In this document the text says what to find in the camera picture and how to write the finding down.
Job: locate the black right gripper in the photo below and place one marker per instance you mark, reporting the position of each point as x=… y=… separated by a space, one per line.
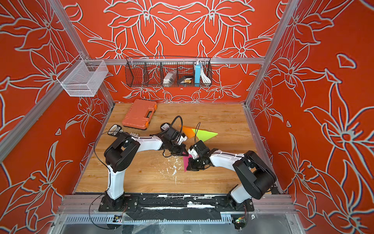
x=191 y=165

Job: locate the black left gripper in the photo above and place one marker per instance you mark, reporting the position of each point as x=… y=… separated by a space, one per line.
x=182 y=148

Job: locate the pink square paper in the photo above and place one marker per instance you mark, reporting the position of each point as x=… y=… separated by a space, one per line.
x=186 y=161

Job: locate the orange square paper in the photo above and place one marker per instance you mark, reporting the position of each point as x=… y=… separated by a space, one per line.
x=189 y=132

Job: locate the green square paper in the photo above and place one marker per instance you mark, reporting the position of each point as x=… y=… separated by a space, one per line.
x=204 y=135

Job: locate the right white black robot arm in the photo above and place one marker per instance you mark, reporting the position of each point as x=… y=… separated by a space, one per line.
x=255 y=176

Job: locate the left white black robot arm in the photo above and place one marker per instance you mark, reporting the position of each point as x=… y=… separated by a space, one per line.
x=122 y=151

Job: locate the black round tape disc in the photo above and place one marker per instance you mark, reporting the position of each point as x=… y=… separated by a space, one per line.
x=164 y=126

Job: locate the orange plastic tool case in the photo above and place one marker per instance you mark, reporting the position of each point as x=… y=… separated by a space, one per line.
x=140 y=114

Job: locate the black small box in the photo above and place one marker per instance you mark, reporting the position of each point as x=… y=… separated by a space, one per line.
x=185 y=80

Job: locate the clear plastic bag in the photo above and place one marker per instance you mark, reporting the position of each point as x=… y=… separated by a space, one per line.
x=169 y=79

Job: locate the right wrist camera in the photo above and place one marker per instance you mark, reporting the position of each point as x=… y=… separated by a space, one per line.
x=199 y=149

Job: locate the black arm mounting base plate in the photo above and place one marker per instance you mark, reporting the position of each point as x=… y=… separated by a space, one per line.
x=133 y=202

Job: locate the black wire wall basket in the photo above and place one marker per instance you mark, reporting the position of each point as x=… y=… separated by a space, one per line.
x=150 y=72

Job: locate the clear plastic wall bin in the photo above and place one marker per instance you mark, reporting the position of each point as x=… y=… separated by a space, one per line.
x=83 y=78

